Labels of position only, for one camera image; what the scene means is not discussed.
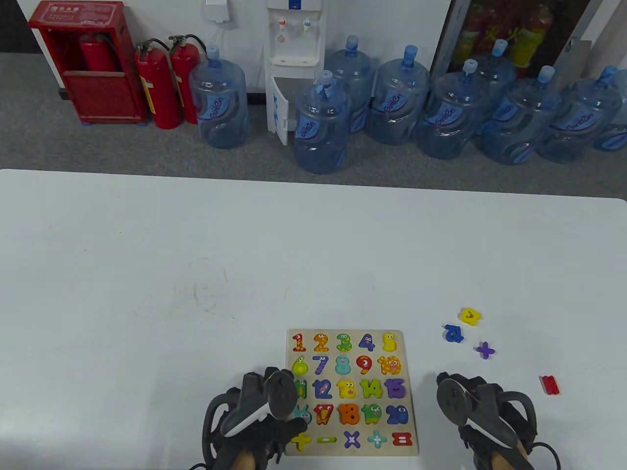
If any black glove cable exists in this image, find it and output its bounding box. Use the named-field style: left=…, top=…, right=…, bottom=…
left=189, top=392, right=233, bottom=470
left=506, top=391, right=560, bottom=470

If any person's left hand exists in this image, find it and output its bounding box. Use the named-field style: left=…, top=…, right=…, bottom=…
left=216, top=366, right=313, bottom=470

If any glass door fire hose cabinet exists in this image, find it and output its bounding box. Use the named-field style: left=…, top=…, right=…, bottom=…
left=431, top=0, right=608, bottom=94

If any red fire extinguisher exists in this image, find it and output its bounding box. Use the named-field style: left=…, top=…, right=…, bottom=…
left=168, top=33, right=206, bottom=125
left=80, top=33, right=118, bottom=74
left=135, top=38, right=183, bottom=130

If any wooden math block puzzle board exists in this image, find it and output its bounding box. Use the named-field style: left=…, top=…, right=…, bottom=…
left=285, top=329, right=420, bottom=457

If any white wall socket box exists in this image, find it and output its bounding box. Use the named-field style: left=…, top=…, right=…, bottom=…
left=204, top=0, right=231, bottom=23

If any red fire extinguisher cabinet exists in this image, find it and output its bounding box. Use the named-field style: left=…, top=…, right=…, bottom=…
left=28, top=0, right=147, bottom=125

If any white water dispenser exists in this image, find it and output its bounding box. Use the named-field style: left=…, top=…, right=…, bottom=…
left=265, top=0, right=328, bottom=146

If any lime green math block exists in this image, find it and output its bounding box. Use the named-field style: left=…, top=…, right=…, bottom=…
left=360, top=377, right=386, bottom=400

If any person's right hand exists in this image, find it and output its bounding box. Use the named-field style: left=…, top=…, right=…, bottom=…
left=436, top=372, right=538, bottom=470

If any row of blue water jugs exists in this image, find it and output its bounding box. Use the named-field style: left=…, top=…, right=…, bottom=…
left=188, top=35, right=627, bottom=175

